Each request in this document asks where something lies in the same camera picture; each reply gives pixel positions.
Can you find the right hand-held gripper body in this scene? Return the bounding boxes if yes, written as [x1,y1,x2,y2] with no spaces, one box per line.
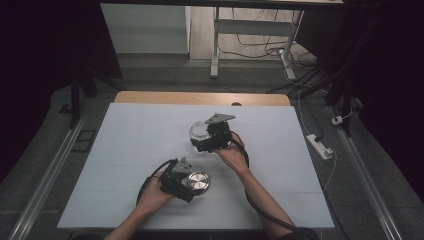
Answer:
[199,112,237,153]

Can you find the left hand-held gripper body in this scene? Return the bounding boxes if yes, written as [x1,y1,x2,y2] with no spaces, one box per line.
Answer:
[158,156,194,198]

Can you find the silver metal jar lid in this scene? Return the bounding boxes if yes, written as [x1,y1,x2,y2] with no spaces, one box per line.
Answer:
[187,170,211,194]

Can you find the clear glass jar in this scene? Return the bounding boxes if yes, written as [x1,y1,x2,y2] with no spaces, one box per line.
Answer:
[188,121,214,152]

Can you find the person's right hand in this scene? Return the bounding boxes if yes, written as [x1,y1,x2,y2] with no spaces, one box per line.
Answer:
[213,132,250,175]

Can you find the person's left hand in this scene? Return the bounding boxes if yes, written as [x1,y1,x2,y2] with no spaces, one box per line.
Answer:
[137,171,176,215]

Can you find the wooden table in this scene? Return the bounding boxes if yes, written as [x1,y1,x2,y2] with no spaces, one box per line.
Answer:
[114,90,292,107]

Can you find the white table mat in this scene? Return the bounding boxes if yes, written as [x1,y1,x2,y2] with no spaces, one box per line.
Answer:
[57,102,335,230]

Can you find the white power strip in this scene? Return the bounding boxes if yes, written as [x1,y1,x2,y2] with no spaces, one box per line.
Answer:
[306,133,334,161]

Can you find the white cabinet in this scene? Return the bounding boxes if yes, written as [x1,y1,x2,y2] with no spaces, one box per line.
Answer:
[100,3,192,55]

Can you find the black metal stand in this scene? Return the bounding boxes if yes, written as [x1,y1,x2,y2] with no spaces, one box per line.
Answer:
[299,19,368,138]
[59,68,111,129]

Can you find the dark curtain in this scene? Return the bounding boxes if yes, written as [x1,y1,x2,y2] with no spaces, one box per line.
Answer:
[0,0,124,183]
[296,0,424,194]

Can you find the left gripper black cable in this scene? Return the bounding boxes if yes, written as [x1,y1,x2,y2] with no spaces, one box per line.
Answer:
[135,158,179,205]

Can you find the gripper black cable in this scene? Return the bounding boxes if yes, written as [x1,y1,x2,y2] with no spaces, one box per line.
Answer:
[229,130,319,240]
[135,158,179,205]

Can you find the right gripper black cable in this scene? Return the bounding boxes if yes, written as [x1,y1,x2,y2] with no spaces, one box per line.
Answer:
[229,130,319,240]

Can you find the tangle of black cables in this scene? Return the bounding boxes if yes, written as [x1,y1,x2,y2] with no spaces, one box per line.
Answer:
[218,7,321,94]

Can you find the white desk frame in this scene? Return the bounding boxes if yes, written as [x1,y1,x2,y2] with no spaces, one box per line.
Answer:
[209,6,305,81]

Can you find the thin white cable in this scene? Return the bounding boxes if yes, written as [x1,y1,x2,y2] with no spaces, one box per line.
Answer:
[297,90,338,193]

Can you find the aluminium floor rail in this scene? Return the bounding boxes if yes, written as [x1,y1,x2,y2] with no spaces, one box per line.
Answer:
[328,104,404,240]
[7,103,93,240]

